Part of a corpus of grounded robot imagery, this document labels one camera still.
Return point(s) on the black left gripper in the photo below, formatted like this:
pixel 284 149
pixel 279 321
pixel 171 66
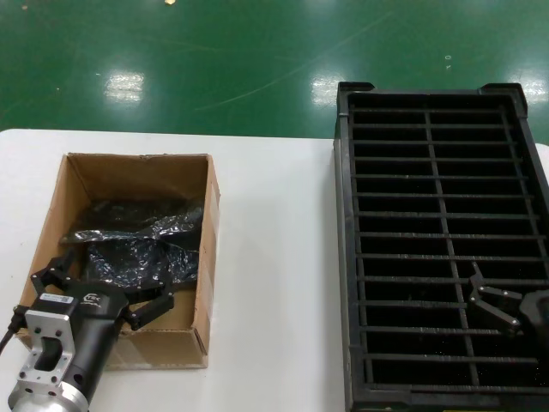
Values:
pixel 98 326

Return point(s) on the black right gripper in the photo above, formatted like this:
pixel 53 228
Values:
pixel 538 313

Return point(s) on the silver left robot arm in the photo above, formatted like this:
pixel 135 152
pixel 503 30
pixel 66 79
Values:
pixel 32 339

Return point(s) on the brown cardboard box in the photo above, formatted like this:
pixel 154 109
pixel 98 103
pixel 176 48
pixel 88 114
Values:
pixel 128 176

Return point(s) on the black slotted plastic container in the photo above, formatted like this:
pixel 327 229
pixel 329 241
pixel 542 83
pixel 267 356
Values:
pixel 345 193

